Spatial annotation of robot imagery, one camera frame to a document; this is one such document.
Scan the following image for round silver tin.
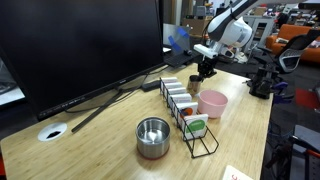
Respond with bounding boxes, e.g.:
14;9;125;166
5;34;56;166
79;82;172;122
135;116;171;160

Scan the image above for white desk cable grommet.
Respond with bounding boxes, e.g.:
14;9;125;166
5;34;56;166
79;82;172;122
37;122;68;142

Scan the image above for brown cardboard box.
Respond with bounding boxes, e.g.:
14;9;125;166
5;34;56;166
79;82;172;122
181;17;212;38

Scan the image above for small black box device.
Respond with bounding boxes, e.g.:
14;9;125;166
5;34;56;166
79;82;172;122
141;79;162;93

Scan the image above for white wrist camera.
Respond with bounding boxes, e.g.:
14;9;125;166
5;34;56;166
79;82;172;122
193;43;219;60

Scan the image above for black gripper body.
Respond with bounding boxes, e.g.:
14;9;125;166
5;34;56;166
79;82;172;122
197;54;219;76

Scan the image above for black wire book rack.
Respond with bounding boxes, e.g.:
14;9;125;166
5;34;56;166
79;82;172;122
159;77;220;159

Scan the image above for black computer monitor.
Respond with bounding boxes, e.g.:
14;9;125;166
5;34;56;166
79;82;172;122
0;0;165;122

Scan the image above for white cabinet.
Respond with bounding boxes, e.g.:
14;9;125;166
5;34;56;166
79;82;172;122
243;14;278;54

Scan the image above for white abc book red circle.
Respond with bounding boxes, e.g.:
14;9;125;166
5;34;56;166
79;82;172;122
222;164;254;180

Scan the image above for pink plastic cup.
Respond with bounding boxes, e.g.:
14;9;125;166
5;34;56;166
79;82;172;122
196;89;229;119

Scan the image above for black mesh office chair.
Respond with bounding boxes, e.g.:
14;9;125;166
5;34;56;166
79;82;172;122
258;29;320;76

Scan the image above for blue clamp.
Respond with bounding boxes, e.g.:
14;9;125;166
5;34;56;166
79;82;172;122
271;81;290;104

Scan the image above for black flat device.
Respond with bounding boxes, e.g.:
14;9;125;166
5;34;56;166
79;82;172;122
164;51;198;69

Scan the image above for black clamped camera mount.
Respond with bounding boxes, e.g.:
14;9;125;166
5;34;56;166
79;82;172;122
247;64;279;100

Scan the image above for white book orange print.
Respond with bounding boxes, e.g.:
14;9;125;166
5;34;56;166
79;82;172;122
174;101;199;129

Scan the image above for clear panel with blue tape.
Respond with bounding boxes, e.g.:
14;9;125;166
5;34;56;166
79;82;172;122
167;27;191;54

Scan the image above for white book green print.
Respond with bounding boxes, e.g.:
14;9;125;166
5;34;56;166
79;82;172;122
182;113;209;141

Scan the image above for orange sofa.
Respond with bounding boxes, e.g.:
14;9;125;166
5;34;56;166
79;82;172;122
265;23;320;64

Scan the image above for black monitor stand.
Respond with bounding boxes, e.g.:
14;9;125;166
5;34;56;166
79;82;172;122
70;64;168;134

